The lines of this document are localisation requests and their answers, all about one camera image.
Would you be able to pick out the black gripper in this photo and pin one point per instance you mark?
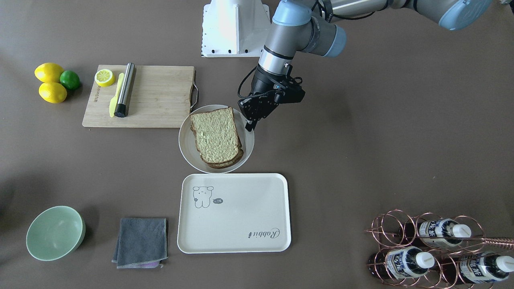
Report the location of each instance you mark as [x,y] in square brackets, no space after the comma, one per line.
[262,84]

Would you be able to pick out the lower whole lemon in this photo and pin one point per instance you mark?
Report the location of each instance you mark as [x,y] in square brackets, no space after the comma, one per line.
[52,92]

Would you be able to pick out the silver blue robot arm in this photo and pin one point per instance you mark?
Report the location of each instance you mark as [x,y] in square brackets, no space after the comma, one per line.
[299,27]

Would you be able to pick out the upper whole lemon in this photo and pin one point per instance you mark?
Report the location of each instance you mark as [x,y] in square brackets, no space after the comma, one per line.
[49,72]

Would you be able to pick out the tea bottle middle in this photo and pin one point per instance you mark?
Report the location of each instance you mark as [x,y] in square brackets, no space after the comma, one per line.
[401,263]

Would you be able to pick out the half lemon slice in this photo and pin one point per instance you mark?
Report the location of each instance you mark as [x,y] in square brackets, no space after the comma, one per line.
[104,77]

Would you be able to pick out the folded grey cloth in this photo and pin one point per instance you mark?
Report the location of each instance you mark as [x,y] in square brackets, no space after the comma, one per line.
[141,243]

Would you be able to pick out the white round plate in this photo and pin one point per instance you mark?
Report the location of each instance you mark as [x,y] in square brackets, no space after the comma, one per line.
[192,156]

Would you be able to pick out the green lime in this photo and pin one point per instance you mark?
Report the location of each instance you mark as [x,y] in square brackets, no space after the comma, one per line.
[70,80]

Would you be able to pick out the cream rabbit serving tray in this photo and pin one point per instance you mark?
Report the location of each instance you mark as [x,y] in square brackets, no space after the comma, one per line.
[234,213]

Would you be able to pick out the mint green bowl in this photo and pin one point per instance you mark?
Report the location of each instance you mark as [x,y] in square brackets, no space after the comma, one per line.
[55,233]

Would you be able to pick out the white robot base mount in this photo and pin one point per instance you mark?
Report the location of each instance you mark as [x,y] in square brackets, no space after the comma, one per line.
[234,28]

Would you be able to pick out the whole lemon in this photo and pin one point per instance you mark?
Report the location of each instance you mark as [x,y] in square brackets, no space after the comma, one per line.
[52,92]
[49,72]

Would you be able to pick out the tea bottle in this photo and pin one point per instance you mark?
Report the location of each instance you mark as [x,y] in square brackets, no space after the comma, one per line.
[444,233]
[401,263]
[484,267]

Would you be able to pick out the steel muddler black tip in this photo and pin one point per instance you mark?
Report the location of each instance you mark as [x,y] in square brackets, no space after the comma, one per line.
[122,107]

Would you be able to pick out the copper wire bottle rack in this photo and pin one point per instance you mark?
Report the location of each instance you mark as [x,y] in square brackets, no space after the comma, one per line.
[384,229]

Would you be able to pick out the bread slice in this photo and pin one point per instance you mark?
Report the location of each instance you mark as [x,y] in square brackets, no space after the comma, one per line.
[231,162]
[216,136]

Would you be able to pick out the wooden cutting board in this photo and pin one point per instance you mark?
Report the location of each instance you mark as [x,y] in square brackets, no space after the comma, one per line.
[160,98]

